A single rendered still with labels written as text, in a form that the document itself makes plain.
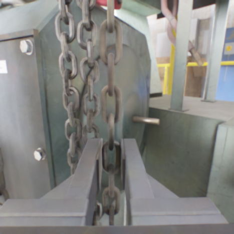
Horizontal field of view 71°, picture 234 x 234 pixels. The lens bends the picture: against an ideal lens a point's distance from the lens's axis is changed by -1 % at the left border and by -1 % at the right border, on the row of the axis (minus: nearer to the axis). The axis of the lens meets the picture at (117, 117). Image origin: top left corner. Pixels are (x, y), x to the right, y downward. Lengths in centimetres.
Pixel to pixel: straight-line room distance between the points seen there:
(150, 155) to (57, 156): 54
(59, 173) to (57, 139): 5
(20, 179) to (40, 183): 5
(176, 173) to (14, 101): 59
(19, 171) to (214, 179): 50
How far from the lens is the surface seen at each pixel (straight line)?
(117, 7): 34
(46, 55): 23
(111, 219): 18
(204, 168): 64
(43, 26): 24
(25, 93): 25
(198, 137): 61
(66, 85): 18
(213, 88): 93
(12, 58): 26
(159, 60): 390
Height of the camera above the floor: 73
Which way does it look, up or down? 15 degrees down
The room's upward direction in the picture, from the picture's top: straight up
